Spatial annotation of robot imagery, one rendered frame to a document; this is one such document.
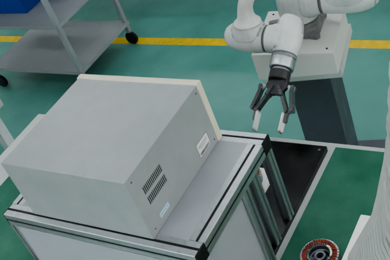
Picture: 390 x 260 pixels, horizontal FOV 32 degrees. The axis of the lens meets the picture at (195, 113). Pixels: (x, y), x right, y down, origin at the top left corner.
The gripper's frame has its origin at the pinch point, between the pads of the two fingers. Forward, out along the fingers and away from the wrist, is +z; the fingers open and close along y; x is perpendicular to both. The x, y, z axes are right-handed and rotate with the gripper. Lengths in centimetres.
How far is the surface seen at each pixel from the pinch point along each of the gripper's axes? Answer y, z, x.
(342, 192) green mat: -31.2, 19.9, 0.9
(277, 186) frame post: -19.9, 25.2, 23.6
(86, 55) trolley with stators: 210, -72, -118
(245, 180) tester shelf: -22, 29, 46
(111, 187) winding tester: -3, 41, 76
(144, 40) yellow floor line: 197, -100, -156
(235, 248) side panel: -21, 47, 41
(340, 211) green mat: -33.3, 26.6, 4.8
